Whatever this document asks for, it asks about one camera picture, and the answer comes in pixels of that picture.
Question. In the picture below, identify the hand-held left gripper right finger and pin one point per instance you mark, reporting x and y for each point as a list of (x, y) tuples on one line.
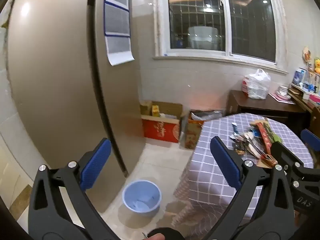
[(226, 165)]

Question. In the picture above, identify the red cardboard box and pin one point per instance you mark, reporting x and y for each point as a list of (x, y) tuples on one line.
[(160, 130)]

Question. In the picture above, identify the purple checked tablecloth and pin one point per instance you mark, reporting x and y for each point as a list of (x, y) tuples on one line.
[(215, 130)]

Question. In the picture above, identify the yellow carton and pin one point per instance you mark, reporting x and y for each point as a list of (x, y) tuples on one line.
[(155, 111)]

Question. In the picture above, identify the grey plastic liner bag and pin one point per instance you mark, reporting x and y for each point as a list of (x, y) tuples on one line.
[(207, 115)]

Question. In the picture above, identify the yellow duck plush toy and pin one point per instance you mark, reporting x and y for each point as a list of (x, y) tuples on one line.
[(317, 66)]

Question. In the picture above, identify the person's left hand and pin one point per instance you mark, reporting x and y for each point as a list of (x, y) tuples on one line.
[(156, 237)]

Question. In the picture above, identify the light blue plastic bin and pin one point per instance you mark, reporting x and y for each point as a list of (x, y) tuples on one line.
[(150, 192)]

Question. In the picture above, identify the blue packaging box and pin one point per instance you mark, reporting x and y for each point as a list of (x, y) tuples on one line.
[(298, 76)]

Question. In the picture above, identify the pile of wrappers and papers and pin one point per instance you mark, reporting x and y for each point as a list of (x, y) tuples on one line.
[(250, 140)]

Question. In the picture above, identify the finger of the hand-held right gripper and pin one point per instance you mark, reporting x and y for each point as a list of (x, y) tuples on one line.
[(310, 138), (282, 152)]

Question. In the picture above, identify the white plastic bag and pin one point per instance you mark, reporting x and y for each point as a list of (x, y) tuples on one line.
[(257, 85)]

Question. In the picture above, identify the white printed paper sheet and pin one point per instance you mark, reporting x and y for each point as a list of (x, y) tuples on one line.
[(120, 50)]

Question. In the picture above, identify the brown printed cardboard box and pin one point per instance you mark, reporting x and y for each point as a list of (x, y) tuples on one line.
[(191, 135)]

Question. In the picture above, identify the champagne two-door refrigerator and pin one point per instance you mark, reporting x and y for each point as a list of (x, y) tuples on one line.
[(50, 80)]

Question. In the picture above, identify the small brown cardboard box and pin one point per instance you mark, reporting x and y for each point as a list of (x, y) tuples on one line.
[(145, 108)]

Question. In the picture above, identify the white ceramic bowl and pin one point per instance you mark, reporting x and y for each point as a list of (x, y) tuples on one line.
[(283, 91)]

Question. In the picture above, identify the pink tissue box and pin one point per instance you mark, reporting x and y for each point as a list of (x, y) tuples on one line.
[(315, 99)]

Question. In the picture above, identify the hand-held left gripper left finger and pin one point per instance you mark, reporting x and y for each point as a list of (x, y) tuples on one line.
[(96, 165)]

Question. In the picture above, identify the cartoon wall decoration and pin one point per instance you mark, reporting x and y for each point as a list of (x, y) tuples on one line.
[(306, 53)]

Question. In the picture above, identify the white sliding window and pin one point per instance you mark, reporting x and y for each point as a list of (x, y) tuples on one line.
[(226, 30)]

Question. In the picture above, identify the dark wooden sideboard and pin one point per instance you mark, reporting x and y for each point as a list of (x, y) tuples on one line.
[(262, 105)]

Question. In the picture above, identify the white desk organizer shelf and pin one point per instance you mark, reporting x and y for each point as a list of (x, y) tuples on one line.
[(306, 92)]

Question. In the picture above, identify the pink paper mat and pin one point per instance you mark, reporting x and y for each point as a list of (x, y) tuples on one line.
[(275, 96)]

